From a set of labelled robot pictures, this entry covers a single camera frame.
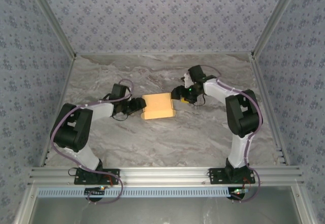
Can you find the yellow paper box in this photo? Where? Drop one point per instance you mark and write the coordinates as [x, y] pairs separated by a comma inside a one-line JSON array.
[[157, 106]]

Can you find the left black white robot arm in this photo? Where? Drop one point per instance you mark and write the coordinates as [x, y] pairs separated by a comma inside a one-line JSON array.
[[71, 130]]

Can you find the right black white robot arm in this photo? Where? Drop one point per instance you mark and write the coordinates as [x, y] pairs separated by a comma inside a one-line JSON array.
[[243, 117]]

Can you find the small black controller board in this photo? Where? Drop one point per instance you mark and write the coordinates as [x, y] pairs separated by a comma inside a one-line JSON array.
[[238, 191], [95, 191]]

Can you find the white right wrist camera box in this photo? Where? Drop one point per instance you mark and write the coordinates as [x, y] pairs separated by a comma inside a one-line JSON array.
[[188, 80]]

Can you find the aluminium table side rail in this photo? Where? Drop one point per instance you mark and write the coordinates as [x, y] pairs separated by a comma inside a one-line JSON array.
[[268, 107], [59, 107]]

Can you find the aluminium mounting rail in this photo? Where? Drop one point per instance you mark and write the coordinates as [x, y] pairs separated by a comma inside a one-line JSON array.
[[162, 175]]

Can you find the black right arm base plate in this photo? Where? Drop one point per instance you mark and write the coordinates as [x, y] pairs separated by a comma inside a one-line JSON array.
[[215, 177]]

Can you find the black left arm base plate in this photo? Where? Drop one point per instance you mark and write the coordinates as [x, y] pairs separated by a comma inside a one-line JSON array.
[[78, 180]]

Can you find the aluminium frame post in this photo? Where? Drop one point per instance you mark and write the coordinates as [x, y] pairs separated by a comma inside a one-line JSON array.
[[273, 18], [53, 18]]

